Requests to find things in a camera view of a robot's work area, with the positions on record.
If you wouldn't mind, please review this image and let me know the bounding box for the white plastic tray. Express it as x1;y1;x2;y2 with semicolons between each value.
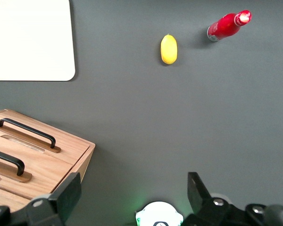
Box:
0;0;76;82

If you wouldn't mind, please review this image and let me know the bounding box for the black drawer handle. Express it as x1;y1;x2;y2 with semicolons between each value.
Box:
0;118;57;149
0;148;25;177

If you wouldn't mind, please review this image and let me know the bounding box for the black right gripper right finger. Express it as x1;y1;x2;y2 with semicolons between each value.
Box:
183;171;283;226

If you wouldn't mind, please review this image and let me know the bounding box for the red coke bottle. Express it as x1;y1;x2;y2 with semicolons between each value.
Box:
207;9;252;42

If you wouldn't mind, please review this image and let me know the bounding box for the white round device green light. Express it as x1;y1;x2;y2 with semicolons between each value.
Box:
135;201;184;226

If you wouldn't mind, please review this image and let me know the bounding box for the yellow lemon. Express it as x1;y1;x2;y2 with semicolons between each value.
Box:
160;34;178;65

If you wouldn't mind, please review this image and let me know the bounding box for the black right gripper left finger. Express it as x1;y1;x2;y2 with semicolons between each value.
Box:
0;172;82;226

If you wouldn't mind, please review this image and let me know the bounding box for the wooden drawer box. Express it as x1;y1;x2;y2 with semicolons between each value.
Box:
0;109;96;212

